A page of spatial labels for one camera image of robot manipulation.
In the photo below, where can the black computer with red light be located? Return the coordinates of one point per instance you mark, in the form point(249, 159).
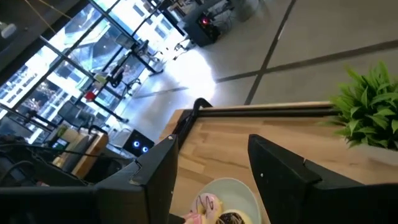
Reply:
point(202, 29)

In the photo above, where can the black computer with blue lights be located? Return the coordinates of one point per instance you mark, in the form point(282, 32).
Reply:
point(138, 143)

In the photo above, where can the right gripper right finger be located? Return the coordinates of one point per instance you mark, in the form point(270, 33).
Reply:
point(286, 186)

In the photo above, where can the donut with pale pink icing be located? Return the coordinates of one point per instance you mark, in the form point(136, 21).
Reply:
point(206, 202)

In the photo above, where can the black metal table frame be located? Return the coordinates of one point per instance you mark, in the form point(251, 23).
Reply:
point(264, 112)

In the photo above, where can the wooden cart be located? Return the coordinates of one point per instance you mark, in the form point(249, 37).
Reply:
point(88, 149)

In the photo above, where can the pale blue plate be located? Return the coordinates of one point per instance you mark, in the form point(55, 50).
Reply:
point(233, 193)

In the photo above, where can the donut with chocolate icing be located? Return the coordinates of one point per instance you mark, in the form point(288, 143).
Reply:
point(231, 218)

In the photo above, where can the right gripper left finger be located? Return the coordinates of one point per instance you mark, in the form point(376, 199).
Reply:
point(146, 189)

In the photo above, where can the green plant in white pot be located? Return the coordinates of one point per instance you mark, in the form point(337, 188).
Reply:
point(370, 109)

